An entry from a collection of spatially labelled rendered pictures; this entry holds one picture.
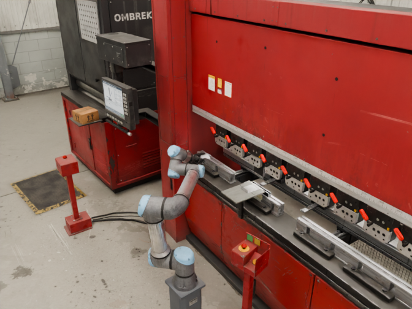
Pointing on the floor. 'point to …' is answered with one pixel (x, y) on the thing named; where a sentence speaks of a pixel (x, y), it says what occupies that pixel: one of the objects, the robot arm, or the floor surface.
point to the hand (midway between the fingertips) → (204, 164)
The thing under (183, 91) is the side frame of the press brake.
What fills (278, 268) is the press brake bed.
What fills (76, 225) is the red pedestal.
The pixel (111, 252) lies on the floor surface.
